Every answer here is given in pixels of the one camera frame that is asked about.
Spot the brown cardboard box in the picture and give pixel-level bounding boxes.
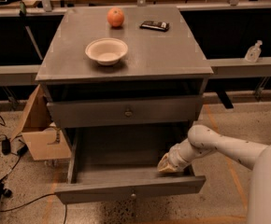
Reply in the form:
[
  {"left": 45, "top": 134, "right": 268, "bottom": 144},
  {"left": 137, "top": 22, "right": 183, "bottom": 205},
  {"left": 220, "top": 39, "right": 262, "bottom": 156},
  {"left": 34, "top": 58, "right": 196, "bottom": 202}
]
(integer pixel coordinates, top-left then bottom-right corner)
[{"left": 10, "top": 85, "right": 71, "bottom": 161}]

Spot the black power adapter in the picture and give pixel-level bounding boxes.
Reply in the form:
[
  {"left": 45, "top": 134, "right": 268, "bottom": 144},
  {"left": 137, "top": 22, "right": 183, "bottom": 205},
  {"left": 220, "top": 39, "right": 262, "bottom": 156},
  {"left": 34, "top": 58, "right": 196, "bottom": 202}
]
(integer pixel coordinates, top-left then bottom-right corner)
[{"left": 2, "top": 138, "right": 11, "bottom": 155}]

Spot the orange fruit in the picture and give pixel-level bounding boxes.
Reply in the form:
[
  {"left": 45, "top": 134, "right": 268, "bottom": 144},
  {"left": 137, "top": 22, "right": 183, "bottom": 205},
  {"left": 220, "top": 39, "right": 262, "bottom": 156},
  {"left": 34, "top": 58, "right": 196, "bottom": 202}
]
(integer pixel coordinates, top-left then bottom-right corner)
[{"left": 107, "top": 7, "right": 124, "bottom": 27}]

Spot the grey top drawer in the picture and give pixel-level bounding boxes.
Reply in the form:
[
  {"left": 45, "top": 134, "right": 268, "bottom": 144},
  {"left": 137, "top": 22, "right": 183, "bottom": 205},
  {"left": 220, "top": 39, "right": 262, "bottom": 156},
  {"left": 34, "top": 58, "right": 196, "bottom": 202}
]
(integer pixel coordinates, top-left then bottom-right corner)
[{"left": 47, "top": 96, "right": 203, "bottom": 128}]

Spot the grey metal rail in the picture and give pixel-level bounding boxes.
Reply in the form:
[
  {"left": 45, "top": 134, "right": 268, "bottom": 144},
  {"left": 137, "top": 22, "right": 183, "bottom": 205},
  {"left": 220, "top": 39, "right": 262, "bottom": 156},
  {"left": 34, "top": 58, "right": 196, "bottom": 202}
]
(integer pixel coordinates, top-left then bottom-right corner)
[{"left": 0, "top": 57, "right": 271, "bottom": 87}]

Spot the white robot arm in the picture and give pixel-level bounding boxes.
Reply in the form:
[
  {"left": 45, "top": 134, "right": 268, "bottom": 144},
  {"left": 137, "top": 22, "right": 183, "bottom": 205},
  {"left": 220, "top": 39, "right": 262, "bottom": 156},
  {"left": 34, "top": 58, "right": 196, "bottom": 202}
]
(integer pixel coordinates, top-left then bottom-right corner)
[{"left": 157, "top": 125, "right": 271, "bottom": 224}]

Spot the white paper bowl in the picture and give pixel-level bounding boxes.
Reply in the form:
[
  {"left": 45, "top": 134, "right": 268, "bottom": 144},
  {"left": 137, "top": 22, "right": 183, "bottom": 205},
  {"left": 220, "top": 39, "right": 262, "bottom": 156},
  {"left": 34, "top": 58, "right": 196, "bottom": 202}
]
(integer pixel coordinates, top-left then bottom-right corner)
[{"left": 85, "top": 38, "right": 128, "bottom": 65}]

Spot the black snack bar packet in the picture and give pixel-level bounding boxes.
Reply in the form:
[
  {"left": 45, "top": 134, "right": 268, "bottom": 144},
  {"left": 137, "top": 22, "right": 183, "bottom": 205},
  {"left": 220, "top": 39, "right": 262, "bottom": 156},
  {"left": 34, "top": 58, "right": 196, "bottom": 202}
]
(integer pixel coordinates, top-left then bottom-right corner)
[{"left": 140, "top": 21, "right": 170, "bottom": 32}]

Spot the grey drawer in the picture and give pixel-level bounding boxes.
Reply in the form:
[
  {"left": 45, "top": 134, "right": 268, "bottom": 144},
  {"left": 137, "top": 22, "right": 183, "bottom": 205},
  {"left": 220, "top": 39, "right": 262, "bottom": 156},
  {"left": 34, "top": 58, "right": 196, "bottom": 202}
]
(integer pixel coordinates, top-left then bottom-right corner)
[
  {"left": 47, "top": 96, "right": 203, "bottom": 128},
  {"left": 55, "top": 123, "right": 206, "bottom": 204}
]

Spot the black floor cable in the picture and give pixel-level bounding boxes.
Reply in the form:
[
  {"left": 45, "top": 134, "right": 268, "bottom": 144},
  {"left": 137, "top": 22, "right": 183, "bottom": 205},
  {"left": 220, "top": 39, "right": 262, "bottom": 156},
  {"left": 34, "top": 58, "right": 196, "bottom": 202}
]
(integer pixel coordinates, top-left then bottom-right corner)
[{"left": 0, "top": 192, "right": 68, "bottom": 224}]

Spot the grey wooden drawer cabinet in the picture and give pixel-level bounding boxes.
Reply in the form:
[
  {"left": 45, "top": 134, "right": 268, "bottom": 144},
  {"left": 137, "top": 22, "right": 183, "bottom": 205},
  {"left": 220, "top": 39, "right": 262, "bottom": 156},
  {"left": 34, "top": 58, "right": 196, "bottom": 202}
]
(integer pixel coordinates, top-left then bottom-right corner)
[{"left": 35, "top": 5, "right": 214, "bottom": 135}]

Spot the clear sanitizer bottle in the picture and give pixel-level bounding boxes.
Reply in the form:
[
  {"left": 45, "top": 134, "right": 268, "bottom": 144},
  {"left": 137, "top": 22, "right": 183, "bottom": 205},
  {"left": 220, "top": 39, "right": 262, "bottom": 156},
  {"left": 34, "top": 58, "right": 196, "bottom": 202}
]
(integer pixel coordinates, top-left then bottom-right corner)
[{"left": 245, "top": 40, "right": 263, "bottom": 63}]

